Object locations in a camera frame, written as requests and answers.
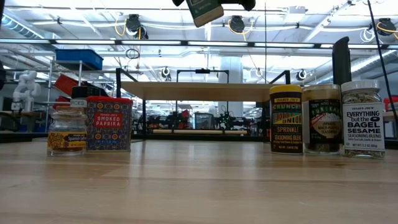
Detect black-lid spice jar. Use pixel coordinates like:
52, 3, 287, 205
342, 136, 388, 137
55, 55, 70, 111
70, 86, 103, 109

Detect red-lid smoked paprika tin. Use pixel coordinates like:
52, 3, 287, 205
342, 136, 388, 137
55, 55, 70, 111
86, 96, 134, 152

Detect blue storage bin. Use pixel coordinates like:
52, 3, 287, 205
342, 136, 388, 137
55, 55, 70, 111
55, 49, 104, 71

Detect small cork-lid saffron jar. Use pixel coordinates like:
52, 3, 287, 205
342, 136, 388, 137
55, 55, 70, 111
47, 105, 88, 157

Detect long overhead light bar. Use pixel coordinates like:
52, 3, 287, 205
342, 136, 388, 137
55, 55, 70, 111
0, 37, 398, 48

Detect tan-lid furikake jar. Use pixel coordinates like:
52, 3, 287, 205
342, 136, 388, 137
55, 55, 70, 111
301, 83, 343, 156

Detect white-lid bagel sesame jar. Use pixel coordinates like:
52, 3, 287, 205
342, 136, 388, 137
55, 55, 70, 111
340, 79, 386, 160

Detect green black pepper tin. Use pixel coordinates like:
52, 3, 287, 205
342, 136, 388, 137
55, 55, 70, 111
185, 0, 225, 29

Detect black rounded post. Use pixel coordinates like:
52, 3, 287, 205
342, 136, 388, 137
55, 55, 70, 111
331, 36, 353, 86

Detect red storage bin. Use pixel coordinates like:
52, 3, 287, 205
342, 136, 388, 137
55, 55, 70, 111
53, 73, 80, 97
383, 96, 398, 112
52, 95, 72, 110

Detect wooden shelf with black legs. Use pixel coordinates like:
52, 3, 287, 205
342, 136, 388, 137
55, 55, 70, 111
116, 67, 295, 147

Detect yellow-lid crunchy onion jar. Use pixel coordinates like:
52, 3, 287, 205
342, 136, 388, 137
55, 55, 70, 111
269, 84, 303, 155

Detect background robot workstation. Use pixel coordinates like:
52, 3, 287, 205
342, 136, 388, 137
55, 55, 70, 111
216, 105, 252, 131
147, 108, 192, 131

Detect white building column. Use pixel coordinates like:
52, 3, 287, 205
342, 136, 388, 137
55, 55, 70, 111
217, 55, 244, 118

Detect metal storage rack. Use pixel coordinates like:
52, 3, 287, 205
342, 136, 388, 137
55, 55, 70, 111
43, 55, 86, 133

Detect thin black slanted pole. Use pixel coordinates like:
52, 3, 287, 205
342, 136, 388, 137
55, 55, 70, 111
366, 0, 398, 121

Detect black background gantry frame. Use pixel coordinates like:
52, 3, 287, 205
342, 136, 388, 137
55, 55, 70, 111
175, 68, 230, 113

